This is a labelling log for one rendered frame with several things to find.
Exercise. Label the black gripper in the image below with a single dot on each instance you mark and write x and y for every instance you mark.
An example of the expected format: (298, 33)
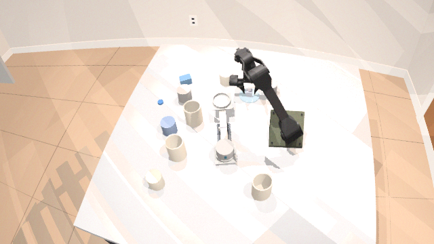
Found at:
(235, 81)

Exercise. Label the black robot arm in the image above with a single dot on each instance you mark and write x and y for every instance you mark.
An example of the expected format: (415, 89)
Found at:
(260, 77)

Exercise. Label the light blue block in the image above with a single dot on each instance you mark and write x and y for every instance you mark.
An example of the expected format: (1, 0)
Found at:
(185, 79)

